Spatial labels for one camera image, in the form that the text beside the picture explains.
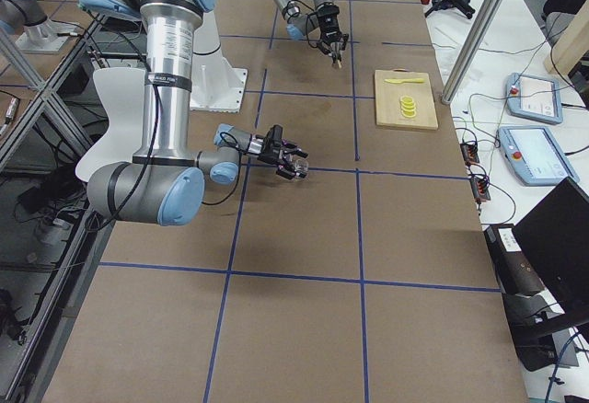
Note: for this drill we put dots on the wooden plank upright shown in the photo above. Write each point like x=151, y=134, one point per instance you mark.
x=571, y=46

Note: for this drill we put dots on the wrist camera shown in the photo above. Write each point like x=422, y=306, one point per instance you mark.
x=275, y=135

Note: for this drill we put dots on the aluminium frame post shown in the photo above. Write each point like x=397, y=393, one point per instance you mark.
x=469, y=49

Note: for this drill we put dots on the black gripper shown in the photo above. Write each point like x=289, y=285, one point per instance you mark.
x=329, y=26
x=269, y=155

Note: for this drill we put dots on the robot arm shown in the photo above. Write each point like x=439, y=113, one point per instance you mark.
x=163, y=182
x=301, y=25

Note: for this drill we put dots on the teach pendant with red button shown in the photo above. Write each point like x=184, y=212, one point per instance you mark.
x=534, y=155

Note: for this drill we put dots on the white plastic chair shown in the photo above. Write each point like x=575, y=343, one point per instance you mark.
x=121, y=93

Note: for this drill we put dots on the bamboo cutting board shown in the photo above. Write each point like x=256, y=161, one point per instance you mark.
x=387, y=104

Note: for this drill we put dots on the yellow plastic knife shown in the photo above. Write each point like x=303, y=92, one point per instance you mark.
x=400, y=81

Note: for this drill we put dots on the clear glass shaker cup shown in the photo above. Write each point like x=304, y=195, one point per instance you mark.
x=300, y=168

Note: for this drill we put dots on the black monitor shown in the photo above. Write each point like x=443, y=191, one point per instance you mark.
x=554, y=238

